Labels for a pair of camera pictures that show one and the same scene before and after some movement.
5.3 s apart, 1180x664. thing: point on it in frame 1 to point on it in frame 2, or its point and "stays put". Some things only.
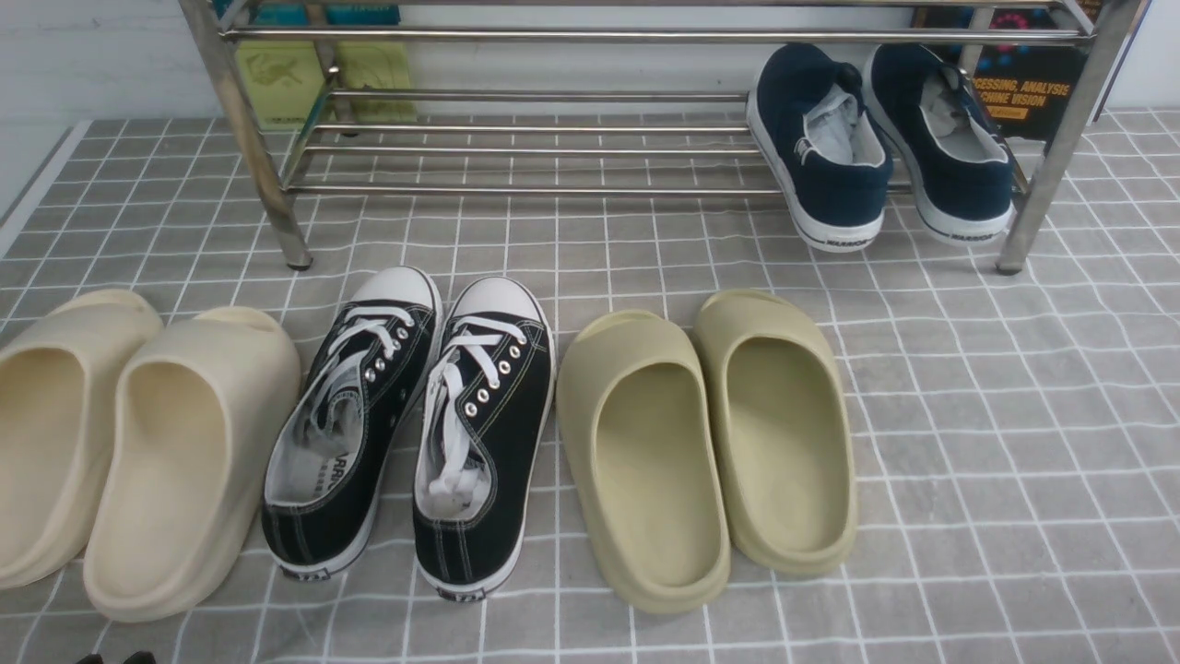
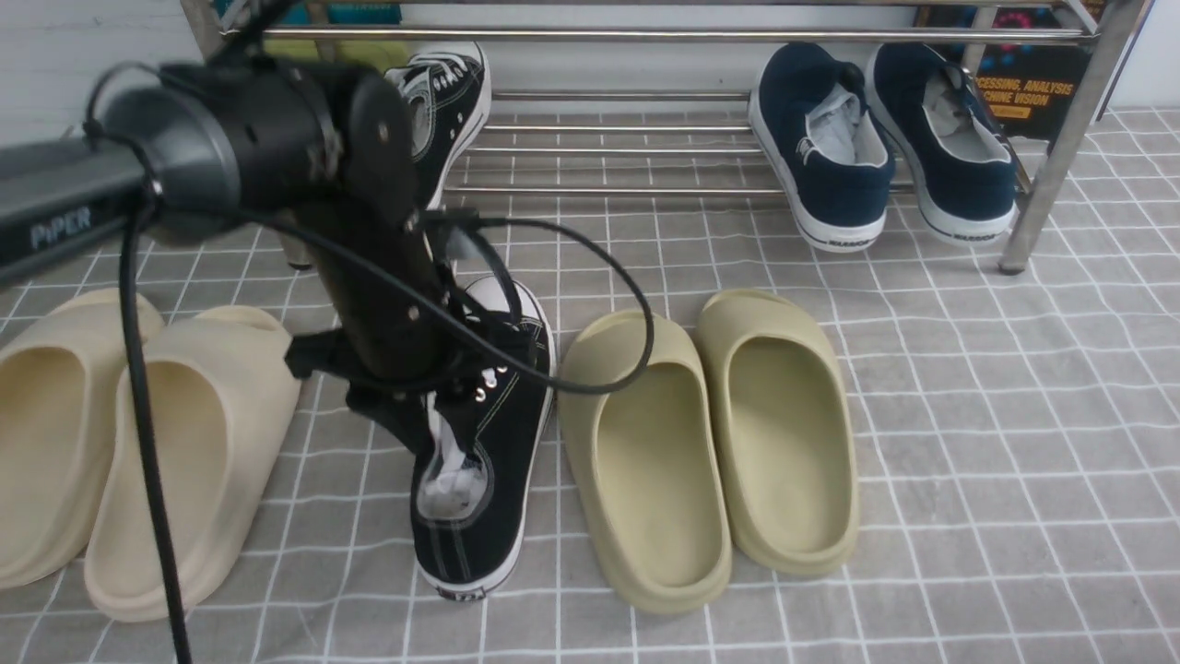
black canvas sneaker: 358,401 to 449,97
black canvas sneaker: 484,437 stays put
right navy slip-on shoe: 957,162 stays put
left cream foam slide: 58,377 stays put
